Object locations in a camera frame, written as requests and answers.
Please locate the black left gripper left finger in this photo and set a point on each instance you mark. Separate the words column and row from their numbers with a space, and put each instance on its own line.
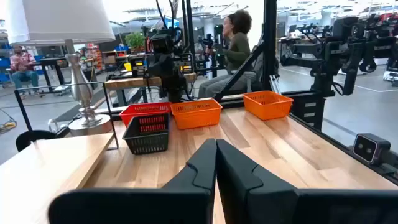
column 186, row 205

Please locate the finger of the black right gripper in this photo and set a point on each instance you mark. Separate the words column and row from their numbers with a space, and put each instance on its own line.
column 161, row 68
column 170, row 68

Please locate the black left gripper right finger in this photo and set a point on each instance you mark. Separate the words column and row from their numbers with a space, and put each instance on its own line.
column 248, row 202

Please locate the red plastic basket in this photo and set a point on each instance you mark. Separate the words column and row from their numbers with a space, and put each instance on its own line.
column 136, row 109

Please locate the orange plastic basket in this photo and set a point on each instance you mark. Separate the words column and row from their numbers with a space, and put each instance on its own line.
column 196, row 118
column 267, row 109

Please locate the black plastic basket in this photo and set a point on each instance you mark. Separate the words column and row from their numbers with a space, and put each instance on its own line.
column 146, row 146

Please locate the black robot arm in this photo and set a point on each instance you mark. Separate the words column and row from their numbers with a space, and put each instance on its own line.
column 377, row 43
column 326, row 53

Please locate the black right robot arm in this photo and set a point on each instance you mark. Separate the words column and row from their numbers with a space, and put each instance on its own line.
column 174, row 90

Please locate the wooden shelf board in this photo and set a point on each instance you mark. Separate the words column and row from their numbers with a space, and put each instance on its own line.
column 46, row 174

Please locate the black box yellow label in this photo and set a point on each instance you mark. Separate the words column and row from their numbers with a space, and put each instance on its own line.
column 186, row 64
column 137, row 67

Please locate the wooden workbench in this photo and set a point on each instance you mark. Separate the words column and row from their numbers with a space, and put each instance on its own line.
column 133, row 82

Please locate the green potted plant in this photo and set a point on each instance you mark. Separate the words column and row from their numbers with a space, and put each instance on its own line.
column 135, row 40

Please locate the person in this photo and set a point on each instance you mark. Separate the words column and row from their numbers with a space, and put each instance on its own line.
column 21, row 63
column 239, row 49

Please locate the storage rack colourful items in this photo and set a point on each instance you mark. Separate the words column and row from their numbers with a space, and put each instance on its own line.
column 94, row 56

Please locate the black side table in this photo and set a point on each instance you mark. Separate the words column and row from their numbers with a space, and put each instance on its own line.
column 51, row 60

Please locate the table lamp white shade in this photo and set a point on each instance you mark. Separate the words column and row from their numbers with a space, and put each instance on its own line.
column 59, row 18

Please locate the black round chair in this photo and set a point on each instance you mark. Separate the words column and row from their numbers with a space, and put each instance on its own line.
column 34, row 138

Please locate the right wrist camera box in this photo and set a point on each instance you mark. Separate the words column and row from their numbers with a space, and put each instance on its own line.
column 161, row 43

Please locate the black metal shelf side frame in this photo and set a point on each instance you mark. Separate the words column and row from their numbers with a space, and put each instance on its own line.
column 110, row 115

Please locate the black aluminium rig frame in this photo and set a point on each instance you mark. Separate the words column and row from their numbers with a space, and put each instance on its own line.
column 270, row 46

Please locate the small black depth camera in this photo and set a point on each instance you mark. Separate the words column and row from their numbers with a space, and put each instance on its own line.
column 370, row 149

